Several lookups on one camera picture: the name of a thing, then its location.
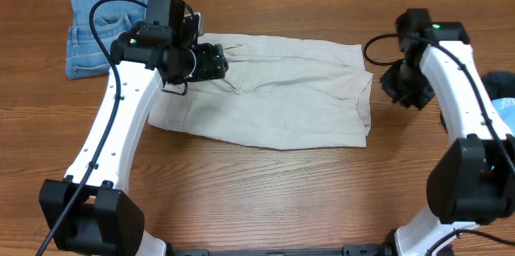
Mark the light blue garment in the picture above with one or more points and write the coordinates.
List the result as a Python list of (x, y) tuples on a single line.
[(506, 110)]

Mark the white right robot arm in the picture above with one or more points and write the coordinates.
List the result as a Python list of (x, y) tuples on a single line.
[(473, 183)]

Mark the dark teal garment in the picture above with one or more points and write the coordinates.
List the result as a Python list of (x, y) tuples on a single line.
[(496, 84)]

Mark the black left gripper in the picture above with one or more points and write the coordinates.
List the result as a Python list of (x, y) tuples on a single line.
[(212, 63)]

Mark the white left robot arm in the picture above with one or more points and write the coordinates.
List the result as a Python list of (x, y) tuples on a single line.
[(89, 211)]

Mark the beige cotton shorts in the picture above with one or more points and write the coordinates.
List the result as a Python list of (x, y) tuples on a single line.
[(279, 93)]

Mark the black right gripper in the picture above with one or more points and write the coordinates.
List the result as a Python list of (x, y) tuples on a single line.
[(405, 87)]

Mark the folded blue denim jeans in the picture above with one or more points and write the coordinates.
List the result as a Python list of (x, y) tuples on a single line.
[(84, 56)]

